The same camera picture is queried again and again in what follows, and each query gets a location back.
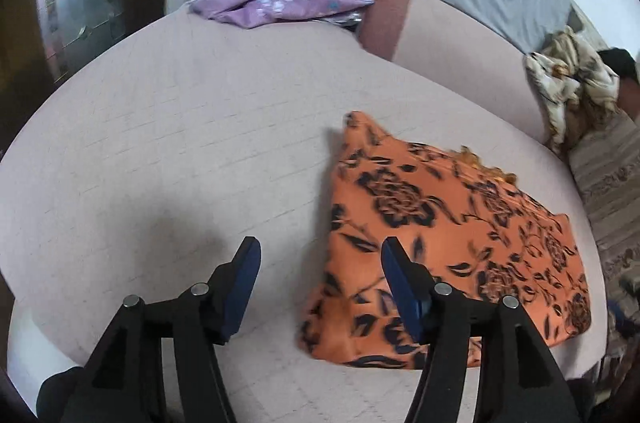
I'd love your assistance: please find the pink quilted bolster cushion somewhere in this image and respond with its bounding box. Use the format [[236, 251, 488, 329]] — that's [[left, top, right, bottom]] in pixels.
[[358, 0, 549, 142]]

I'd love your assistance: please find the orange black floral blouse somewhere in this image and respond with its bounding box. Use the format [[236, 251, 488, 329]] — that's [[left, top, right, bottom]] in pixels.
[[298, 112, 591, 370]]

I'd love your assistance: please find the black garment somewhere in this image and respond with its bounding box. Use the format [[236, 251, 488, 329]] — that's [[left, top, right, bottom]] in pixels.
[[598, 48, 638, 83]]

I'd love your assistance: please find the striped floral side cushion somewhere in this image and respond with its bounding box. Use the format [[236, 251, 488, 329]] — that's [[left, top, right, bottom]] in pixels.
[[566, 112, 640, 304]]

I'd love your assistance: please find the cream brown floral blanket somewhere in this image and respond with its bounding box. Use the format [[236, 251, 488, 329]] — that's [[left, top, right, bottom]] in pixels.
[[524, 26, 620, 157]]

